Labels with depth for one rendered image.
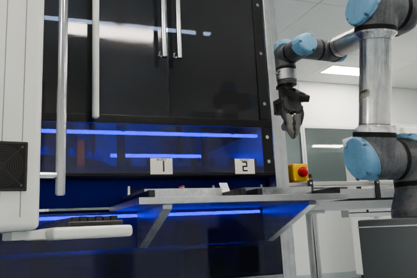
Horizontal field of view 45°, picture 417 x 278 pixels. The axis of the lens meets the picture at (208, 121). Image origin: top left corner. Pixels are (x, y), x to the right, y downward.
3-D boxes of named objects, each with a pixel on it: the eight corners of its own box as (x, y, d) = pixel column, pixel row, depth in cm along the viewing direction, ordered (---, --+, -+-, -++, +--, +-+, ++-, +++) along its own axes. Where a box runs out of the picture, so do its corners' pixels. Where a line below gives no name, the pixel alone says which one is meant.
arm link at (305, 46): (325, 33, 175) (307, 44, 185) (298, 30, 171) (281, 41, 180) (327, 54, 173) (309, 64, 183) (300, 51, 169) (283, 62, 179)
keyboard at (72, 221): (38, 230, 157) (38, 222, 157) (82, 228, 163) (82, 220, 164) (68, 226, 122) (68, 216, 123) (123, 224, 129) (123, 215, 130)
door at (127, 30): (41, 112, 176) (44, -40, 189) (168, 117, 193) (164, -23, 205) (41, 112, 176) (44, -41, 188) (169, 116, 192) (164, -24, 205)
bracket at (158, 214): (137, 248, 177) (136, 210, 179) (146, 247, 178) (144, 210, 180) (164, 250, 146) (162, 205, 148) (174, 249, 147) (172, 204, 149)
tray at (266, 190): (208, 204, 198) (207, 195, 198) (266, 202, 207) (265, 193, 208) (244, 197, 167) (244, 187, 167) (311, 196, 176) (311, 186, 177)
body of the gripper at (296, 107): (291, 117, 187) (288, 86, 189) (303, 112, 179) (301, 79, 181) (273, 116, 184) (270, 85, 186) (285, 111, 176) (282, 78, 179)
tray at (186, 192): (122, 206, 186) (122, 197, 187) (188, 205, 195) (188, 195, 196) (144, 200, 155) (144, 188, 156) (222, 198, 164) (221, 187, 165)
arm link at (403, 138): (447, 179, 140) (440, 131, 142) (411, 179, 134) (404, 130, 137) (415, 183, 150) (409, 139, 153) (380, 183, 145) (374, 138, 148)
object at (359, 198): (280, 211, 210) (277, 174, 213) (263, 213, 224) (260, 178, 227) (409, 206, 234) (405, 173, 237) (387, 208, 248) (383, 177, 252)
